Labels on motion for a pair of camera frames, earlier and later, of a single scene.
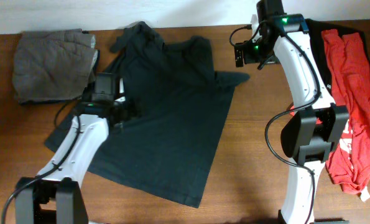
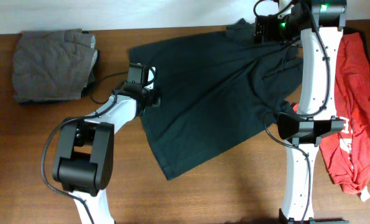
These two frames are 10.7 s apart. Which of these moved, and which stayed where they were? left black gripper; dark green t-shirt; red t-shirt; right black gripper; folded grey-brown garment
Moved: left black gripper; dark green t-shirt; right black gripper
Stayed: folded grey-brown garment; red t-shirt
